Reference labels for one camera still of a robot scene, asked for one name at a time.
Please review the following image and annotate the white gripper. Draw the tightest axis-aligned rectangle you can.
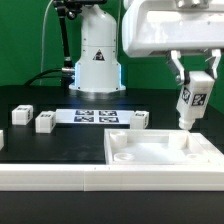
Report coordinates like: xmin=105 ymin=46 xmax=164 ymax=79
xmin=122 ymin=0 xmax=224 ymax=85

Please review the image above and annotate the white square tabletop part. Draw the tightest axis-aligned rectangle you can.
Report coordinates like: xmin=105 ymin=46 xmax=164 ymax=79
xmin=104 ymin=129 xmax=224 ymax=165

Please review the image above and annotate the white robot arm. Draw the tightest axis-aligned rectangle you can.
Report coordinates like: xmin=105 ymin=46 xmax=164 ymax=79
xmin=71 ymin=0 xmax=224 ymax=93

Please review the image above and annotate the white plate with fiducial tags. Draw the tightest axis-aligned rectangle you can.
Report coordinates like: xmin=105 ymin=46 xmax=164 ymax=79
xmin=56 ymin=109 xmax=134 ymax=125

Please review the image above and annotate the white block at left edge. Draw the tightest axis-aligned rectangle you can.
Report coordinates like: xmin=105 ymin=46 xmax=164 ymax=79
xmin=0 ymin=130 xmax=4 ymax=151

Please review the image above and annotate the black cable bundle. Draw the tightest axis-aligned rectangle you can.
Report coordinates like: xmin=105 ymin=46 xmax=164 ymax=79
xmin=23 ymin=68 xmax=75 ymax=87

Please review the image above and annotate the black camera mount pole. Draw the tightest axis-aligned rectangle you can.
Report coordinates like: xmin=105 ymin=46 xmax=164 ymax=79
xmin=53 ymin=0 xmax=107 ymax=67

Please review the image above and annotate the white cable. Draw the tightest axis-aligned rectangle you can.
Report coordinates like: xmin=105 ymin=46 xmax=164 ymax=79
xmin=39 ymin=0 xmax=54 ymax=87

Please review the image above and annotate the white obstacle fence wall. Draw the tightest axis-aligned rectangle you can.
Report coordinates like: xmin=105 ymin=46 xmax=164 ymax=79
xmin=0 ymin=164 xmax=224 ymax=191

